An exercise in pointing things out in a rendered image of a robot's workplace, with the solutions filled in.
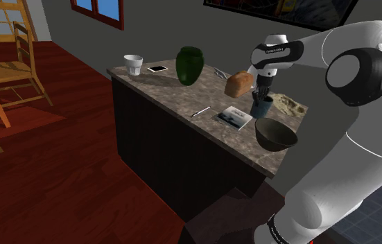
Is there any brown bread loaf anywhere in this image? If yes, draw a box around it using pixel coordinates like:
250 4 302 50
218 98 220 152
224 70 255 100

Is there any dark blue cup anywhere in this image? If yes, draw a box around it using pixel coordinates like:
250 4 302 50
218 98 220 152
250 95 275 119

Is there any tan rough flat slab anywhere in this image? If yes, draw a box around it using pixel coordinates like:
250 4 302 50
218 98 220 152
271 93 309 119

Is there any book with grey cover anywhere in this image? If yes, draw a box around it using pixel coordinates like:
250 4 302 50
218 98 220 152
214 105 254 132

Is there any dark grey bowl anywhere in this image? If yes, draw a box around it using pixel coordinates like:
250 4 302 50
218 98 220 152
254 116 299 153

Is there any white pen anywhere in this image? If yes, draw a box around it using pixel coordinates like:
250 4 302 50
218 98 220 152
190 105 211 119

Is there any dark green vase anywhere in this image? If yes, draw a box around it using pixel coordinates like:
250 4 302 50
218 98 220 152
175 46 206 87

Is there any white phone with black screen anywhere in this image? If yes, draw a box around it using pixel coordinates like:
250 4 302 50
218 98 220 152
146 64 170 73

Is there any dark cabinet with marble top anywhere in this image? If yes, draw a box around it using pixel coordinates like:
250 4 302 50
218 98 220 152
106 59 310 224

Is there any white cup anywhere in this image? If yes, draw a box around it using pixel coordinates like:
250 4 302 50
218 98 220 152
123 54 144 76

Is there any red framed window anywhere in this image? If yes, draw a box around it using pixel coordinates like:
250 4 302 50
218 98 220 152
69 0 125 32

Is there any wooden ladder-back chair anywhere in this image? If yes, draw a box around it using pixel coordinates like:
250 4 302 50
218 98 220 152
0 20 54 109

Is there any black framed wall picture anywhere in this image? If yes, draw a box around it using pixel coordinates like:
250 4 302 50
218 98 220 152
202 0 360 33

